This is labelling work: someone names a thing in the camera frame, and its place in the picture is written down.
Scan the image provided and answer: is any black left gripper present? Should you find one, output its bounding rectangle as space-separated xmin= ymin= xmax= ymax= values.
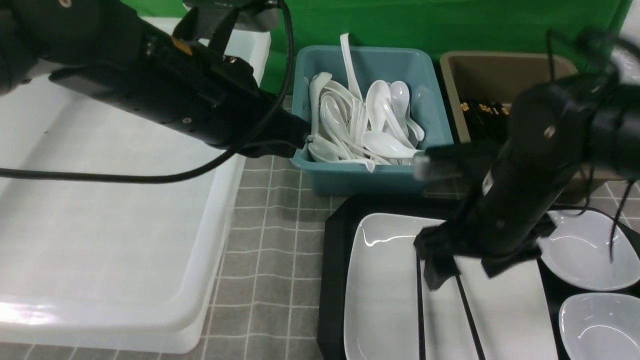
xmin=49 ymin=20 xmax=312 ymax=159

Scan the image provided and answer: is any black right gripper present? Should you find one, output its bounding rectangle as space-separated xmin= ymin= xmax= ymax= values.
xmin=413 ymin=82 xmax=596 ymax=292

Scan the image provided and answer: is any large white square plate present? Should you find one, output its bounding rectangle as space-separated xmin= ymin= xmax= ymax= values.
xmin=343 ymin=213 xmax=558 ymax=360

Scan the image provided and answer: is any white small dish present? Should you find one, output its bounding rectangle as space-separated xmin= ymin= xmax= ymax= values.
xmin=558 ymin=292 xmax=640 ymax=360
xmin=538 ymin=209 xmax=640 ymax=291

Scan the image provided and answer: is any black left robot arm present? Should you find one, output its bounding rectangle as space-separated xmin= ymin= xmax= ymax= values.
xmin=1 ymin=0 xmax=278 ymax=150

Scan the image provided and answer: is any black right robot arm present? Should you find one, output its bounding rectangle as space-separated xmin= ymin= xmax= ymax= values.
xmin=413 ymin=27 xmax=640 ymax=291

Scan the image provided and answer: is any black serving tray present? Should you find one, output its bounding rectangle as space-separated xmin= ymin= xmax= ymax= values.
xmin=316 ymin=195 xmax=640 ymax=360

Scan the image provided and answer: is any pile of white spoons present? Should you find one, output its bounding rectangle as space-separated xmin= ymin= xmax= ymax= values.
xmin=308 ymin=71 xmax=428 ymax=173

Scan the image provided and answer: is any pile of black chopsticks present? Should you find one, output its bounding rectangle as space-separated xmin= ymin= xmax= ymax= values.
xmin=460 ymin=99 xmax=511 ymax=144

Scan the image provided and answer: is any grey checkered tablecloth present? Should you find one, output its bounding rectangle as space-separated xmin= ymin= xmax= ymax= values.
xmin=0 ymin=95 xmax=640 ymax=360

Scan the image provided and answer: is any upright white spoon in bin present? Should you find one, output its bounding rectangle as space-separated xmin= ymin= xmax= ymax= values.
xmin=340 ymin=33 xmax=363 ymax=101

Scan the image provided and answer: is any brown plastic bin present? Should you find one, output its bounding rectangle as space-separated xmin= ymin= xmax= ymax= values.
xmin=440 ymin=51 xmax=613 ymax=201

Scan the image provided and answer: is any teal plastic bin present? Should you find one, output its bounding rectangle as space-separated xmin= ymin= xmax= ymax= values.
xmin=292 ymin=45 xmax=454 ymax=197

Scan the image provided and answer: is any large white plastic tub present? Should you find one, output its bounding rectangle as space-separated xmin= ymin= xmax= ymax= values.
xmin=0 ymin=17 xmax=271 ymax=354

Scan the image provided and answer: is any green backdrop cloth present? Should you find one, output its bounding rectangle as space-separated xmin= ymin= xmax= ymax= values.
xmin=120 ymin=0 xmax=633 ymax=96

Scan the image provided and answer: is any black cable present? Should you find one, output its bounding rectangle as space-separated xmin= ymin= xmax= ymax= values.
xmin=0 ymin=0 xmax=296 ymax=184

